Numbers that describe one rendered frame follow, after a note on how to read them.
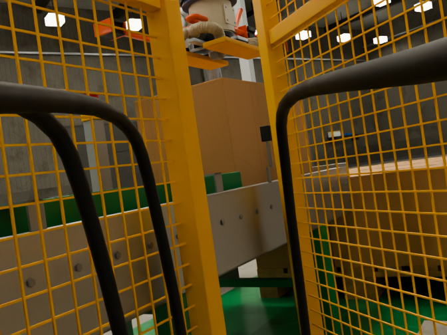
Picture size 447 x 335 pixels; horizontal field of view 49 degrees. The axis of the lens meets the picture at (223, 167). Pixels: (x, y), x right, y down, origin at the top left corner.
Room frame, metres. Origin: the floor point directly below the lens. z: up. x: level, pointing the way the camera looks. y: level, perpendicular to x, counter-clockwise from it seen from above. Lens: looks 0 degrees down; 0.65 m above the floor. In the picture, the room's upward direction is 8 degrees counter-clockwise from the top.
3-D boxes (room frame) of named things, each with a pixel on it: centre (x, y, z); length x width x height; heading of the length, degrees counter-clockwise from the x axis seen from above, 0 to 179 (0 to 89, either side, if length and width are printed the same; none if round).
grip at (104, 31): (1.79, 0.34, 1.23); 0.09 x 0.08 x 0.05; 59
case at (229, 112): (1.93, -0.04, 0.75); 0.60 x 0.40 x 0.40; 146
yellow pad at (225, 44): (1.87, -0.12, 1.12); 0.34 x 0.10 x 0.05; 149
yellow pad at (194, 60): (1.96, 0.04, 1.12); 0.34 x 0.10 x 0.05; 149
